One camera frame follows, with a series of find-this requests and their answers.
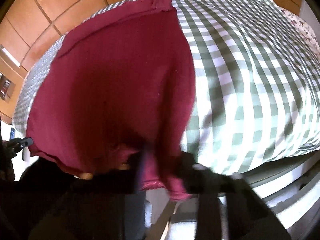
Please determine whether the floral bed sheet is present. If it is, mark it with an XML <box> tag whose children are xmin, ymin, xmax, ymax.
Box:
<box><xmin>280</xmin><ymin>7</ymin><xmax>320</xmax><ymax>58</ymax></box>

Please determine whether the dark red cloth garment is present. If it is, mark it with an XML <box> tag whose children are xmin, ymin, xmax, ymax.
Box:
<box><xmin>26</xmin><ymin>0</ymin><xmax>197</xmax><ymax>202</ymax></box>

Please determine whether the green white checked blanket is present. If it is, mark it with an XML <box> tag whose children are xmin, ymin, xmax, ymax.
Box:
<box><xmin>12</xmin><ymin>0</ymin><xmax>320</xmax><ymax>178</ymax></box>

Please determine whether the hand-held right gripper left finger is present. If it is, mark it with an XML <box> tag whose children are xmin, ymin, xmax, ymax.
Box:
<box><xmin>10</xmin><ymin>150</ymin><xmax>151</xmax><ymax>240</ymax></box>

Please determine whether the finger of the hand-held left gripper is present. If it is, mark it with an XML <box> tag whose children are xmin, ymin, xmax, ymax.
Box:
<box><xmin>5</xmin><ymin>137</ymin><xmax>34</xmax><ymax>153</ymax></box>

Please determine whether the bed frame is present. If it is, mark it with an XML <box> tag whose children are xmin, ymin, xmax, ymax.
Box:
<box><xmin>147</xmin><ymin>152</ymin><xmax>320</xmax><ymax>240</ymax></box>

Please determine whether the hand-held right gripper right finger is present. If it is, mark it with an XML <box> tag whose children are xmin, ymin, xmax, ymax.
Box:
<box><xmin>178</xmin><ymin>152</ymin><xmax>292</xmax><ymax>240</ymax></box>

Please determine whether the wooden panelled headboard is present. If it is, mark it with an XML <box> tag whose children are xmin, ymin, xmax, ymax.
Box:
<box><xmin>0</xmin><ymin>0</ymin><xmax>308</xmax><ymax>125</ymax></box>

